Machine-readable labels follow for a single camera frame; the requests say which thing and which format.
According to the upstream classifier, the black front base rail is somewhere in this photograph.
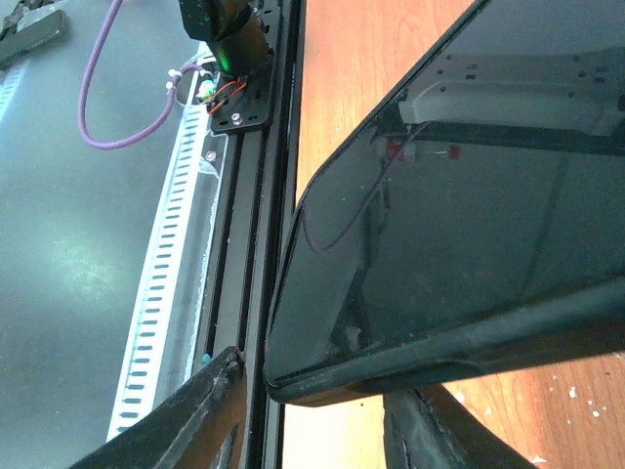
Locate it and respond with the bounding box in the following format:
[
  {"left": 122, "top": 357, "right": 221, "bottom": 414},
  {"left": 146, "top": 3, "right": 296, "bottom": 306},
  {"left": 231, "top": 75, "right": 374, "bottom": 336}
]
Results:
[{"left": 194, "top": 1, "right": 307, "bottom": 468}]

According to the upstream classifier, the light blue cable duct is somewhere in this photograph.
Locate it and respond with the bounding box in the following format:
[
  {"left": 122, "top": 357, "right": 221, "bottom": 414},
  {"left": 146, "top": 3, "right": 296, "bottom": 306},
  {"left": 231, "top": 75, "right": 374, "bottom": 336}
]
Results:
[{"left": 104, "top": 41, "right": 216, "bottom": 444}]

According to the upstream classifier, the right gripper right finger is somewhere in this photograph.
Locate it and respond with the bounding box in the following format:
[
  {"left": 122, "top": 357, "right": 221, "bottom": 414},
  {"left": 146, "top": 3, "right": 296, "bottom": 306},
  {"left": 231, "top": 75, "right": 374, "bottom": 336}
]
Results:
[{"left": 383, "top": 385, "right": 533, "bottom": 469}]

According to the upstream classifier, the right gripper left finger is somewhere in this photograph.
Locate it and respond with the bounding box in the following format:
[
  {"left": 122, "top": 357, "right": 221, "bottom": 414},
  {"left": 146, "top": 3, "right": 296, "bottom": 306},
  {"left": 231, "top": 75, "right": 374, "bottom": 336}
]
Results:
[{"left": 72, "top": 347, "right": 247, "bottom": 469}]

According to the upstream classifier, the black phone case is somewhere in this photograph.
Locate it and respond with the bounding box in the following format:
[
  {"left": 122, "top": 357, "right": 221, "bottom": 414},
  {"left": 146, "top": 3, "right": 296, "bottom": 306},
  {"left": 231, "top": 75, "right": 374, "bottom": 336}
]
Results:
[{"left": 263, "top": 0, "right": 625, "bottom": 409}]

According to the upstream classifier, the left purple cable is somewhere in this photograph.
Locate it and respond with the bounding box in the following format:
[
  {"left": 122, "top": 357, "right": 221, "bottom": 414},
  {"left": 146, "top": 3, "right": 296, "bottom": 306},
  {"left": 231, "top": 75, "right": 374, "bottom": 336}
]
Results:
[{"left": 77, "top": 0, "right": 206, "bottom": 150}]

